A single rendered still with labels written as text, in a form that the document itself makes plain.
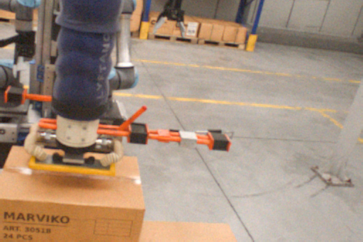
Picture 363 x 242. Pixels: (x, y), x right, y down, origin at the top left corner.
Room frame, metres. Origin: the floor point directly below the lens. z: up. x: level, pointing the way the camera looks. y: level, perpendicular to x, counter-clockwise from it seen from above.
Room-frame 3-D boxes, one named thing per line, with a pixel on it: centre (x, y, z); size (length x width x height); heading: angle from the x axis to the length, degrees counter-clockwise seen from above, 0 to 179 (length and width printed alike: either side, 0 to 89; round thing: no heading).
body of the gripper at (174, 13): (1.77, -0.13, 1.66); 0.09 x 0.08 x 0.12; 13
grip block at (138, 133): (1.41, -0.05, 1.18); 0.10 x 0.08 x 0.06; 7
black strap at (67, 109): (1.38, 0.20, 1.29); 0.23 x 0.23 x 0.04
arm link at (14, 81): (1.81, 0.65, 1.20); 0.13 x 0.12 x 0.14; 155
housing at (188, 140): (1.44, -0.26, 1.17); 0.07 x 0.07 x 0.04; 7
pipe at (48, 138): (1.38, 0.20, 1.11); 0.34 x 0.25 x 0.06; 97
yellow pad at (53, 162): (1.29, 0.19, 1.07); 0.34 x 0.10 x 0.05; 97
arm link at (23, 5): (1.61, 0.51, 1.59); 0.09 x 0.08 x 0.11; 65
